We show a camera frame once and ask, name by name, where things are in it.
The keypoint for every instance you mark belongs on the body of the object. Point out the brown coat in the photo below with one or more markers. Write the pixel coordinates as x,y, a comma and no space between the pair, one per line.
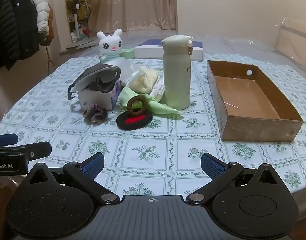
50,25

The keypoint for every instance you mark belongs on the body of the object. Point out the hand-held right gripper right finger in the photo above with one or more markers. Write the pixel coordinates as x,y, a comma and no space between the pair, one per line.
211,166

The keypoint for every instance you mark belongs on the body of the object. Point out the beige patterned curtain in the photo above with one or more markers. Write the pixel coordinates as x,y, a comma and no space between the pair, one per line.
143,5

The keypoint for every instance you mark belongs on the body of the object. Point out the cream thermos bottle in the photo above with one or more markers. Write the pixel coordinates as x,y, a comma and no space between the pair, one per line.
176,80

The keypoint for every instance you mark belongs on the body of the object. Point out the black red round pad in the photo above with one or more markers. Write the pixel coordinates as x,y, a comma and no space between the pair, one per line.
123,123

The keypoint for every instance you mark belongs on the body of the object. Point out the cream fluffy towel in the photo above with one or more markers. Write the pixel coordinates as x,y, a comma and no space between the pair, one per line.
145,80

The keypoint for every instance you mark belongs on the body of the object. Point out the black quilted puffer jacket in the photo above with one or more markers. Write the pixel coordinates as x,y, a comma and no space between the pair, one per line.
4,30

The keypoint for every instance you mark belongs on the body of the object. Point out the purple velvet scrunchie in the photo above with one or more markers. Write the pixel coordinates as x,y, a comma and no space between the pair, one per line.
97,116

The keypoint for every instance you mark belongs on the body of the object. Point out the white plush bunny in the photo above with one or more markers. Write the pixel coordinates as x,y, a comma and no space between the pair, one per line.
109,45

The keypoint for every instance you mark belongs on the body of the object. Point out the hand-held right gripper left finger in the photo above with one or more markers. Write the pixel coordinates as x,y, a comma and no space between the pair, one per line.
94,166

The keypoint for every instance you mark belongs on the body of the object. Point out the light green cloth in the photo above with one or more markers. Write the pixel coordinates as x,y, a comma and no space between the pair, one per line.
165,108

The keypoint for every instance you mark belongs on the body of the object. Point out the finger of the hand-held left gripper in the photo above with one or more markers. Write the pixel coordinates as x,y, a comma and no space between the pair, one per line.
37,150
5,140

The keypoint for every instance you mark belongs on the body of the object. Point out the grey eye mask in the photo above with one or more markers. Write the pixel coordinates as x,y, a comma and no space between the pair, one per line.
97,71

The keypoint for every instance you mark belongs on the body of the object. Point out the plastic wrapped headboard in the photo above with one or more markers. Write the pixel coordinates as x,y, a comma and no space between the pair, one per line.
298,37

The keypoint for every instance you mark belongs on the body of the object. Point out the black jacket white label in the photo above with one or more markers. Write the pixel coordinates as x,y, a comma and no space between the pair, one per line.
25,30

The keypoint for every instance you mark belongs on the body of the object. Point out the white puffer jacket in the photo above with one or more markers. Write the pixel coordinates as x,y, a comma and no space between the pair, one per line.
42,10

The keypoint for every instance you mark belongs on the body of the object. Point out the blue white flat box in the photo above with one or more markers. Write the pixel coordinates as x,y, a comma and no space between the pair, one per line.
148,51

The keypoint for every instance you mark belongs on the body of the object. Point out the brown cardboard box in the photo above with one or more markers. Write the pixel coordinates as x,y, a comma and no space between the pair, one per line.
255,127

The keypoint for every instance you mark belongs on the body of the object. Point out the purple white tissue pack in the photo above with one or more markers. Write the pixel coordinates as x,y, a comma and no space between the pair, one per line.
95,98

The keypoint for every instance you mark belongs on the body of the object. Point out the cluttered wooden shelf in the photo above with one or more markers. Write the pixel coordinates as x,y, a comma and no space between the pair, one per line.
72,10

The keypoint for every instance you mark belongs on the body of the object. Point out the gold clothes rack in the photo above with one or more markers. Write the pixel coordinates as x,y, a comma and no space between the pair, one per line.
49,57

